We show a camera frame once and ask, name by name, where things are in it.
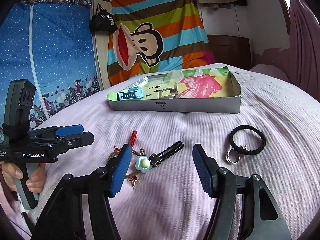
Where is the silver ring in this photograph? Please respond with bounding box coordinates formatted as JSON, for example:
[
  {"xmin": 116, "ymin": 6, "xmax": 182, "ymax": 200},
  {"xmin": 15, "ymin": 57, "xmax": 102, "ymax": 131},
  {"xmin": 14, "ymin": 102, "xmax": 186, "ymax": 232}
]
[{"xmin": 225, "ymin": 149, "xmax": 241, "ymax": 165}]

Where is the black braided hair tie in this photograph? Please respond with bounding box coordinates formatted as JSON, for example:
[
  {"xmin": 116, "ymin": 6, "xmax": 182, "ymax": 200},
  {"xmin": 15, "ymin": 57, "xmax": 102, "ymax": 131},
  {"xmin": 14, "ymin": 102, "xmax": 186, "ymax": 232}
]
[{"xmin": 228, "ymin": 125, "xmax": 266, "ymax": 156}]

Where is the small gold earring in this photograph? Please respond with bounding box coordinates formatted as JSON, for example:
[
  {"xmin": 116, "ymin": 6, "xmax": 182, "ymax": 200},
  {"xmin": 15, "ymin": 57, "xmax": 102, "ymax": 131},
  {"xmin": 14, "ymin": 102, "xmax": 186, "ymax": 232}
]
[{"xmin": 127, "ymin": 176, "xmax": 139, "ymax": 190}]

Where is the brown hair tie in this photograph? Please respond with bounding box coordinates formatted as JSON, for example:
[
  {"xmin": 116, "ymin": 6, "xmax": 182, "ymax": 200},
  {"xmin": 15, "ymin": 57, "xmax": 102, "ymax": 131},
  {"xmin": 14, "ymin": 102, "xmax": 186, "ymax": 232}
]
[{"xmin": 108, "ymin": 147, "xmax": 147, "ymax": 180}]

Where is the black clip with flower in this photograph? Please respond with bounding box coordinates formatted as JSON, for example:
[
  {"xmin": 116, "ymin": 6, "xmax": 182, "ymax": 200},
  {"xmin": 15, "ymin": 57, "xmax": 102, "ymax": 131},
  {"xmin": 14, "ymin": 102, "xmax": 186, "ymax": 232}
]
[{"xmin": 135, "ymin": 141, "xmax": 184, "ymax": 173}]

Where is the light blue watch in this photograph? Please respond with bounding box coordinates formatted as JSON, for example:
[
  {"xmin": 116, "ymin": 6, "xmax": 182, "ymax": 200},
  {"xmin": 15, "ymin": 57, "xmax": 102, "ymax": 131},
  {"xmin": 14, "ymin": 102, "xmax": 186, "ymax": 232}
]
[{"xmin": 117, "ymin": 87, "xmax": 144, "ymax": 101}]

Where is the beige hair claw clip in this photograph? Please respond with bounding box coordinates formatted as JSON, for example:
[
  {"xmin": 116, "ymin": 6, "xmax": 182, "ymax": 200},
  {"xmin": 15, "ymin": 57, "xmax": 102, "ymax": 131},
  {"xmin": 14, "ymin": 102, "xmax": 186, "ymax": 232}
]
[{"xmin": 158, "ymin": 82, "xmax": 180, "ymax": 99}]

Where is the person's left hand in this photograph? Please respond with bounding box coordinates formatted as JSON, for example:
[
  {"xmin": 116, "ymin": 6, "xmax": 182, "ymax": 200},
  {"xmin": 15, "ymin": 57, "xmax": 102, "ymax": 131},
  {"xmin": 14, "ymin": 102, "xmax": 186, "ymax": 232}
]
[{"xmin": 1, "ymin": 162, "xmax": 46, "ymax": 193}]

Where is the pink striped bed cover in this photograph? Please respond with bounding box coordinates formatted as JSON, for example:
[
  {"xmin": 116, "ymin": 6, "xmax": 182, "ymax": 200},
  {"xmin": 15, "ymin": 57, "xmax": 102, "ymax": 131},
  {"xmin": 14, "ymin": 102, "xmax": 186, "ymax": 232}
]
[{"xmin": 27, "ymin": 67, "xmax": 319, "ymax": 239}]

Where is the blue fabric wardrobe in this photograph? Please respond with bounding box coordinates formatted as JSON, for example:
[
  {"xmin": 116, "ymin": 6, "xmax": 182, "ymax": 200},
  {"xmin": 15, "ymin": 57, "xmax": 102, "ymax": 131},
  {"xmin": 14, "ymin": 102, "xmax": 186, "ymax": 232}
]
[{"xmin": 1, "ymin": 0, "xmax": 100, "ymax": 128}]

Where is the black tote bag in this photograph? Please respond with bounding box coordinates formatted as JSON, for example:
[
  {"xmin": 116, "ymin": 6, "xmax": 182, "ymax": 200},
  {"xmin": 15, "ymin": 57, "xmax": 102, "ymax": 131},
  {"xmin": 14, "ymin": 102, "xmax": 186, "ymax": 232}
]
[{"xmin": 89, "ymin": 3, "xmax": 118, "ymax": 34}]

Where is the grey cardboard tray box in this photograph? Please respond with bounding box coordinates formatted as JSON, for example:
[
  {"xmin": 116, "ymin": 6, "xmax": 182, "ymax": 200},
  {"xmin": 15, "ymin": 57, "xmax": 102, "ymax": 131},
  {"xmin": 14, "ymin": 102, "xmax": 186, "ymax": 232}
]
[{"xmin": 108, "ymin": 71, "xmax": 241, "ymax": 114}]

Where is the striped monkey bed sheet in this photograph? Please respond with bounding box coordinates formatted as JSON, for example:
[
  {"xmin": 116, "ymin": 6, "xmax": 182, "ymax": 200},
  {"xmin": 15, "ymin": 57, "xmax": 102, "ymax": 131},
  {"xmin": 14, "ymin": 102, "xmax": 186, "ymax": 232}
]
[{"xmin": 107, "ymin": 0, "xmax": 215, "ymax": 85}]

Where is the colourful paper tray liner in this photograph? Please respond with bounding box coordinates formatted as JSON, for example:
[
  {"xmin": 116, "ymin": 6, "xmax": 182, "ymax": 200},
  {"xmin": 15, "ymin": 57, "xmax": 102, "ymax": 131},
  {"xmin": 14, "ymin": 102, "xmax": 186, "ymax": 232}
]
[{"xmin": 107, "ymin": 67, "xmax": 236, "ymax": 101}]

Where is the pink pillow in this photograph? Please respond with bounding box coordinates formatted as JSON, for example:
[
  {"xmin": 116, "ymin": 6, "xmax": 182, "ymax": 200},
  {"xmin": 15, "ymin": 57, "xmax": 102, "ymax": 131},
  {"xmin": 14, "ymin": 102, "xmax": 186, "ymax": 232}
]
[{"xmin": 250, "ymin": 64, "xmax": 290, "ymax": 83}]

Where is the pink curtain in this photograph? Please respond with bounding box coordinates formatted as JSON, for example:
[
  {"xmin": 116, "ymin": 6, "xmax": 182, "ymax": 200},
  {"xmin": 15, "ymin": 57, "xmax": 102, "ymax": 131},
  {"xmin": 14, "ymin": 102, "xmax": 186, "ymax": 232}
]
[{"xmin": 279, "ymin": 0, "xmax": 319, "ymax": 100}]

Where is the dark wooden headboard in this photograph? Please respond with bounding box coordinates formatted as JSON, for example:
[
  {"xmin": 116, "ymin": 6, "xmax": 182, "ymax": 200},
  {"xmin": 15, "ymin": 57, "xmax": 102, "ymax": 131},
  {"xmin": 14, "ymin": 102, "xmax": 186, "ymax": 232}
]
[{"xmin": 208, "ymin": 35, "xmax": 252, "ymax": 70}]

